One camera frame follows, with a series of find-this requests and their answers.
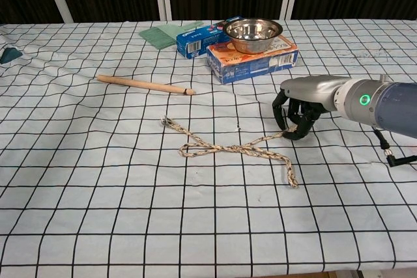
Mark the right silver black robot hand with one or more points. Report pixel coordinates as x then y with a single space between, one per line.
312 87

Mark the orange cracker box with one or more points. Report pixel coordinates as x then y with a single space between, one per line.
247 66

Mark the stainless steel bowl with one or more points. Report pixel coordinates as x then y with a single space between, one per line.
251 42

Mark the blue cookie box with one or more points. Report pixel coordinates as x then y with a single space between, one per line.
192 43

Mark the green hand brush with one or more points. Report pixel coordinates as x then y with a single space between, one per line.
159 37

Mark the wooden stick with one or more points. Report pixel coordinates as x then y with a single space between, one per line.
146 85

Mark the white checkered tablecloth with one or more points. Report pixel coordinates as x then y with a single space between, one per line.
130 209

